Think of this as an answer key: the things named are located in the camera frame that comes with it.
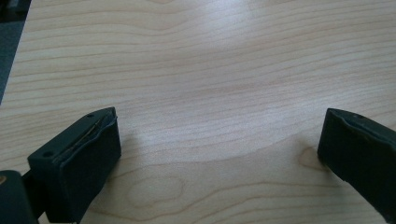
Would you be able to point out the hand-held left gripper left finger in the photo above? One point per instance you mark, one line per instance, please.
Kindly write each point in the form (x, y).
(81, 161)

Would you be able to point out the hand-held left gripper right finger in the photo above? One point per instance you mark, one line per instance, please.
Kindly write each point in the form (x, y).
(361, 149)

